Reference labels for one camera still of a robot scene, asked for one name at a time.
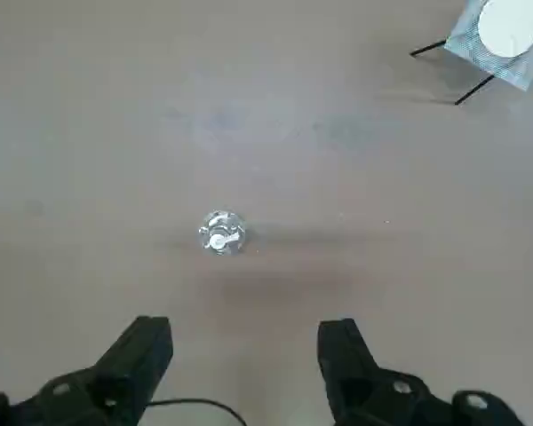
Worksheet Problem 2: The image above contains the clear glass alcohol lamp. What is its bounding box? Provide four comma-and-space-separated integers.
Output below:
197, 209, 251, 258

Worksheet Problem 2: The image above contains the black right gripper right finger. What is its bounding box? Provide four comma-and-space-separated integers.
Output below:
317, 318, 526, 426

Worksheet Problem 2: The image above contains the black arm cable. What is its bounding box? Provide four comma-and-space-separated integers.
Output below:
148, 398, 249, 426

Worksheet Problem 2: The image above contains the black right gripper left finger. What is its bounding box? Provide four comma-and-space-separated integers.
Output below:
0, 315, 174, 426

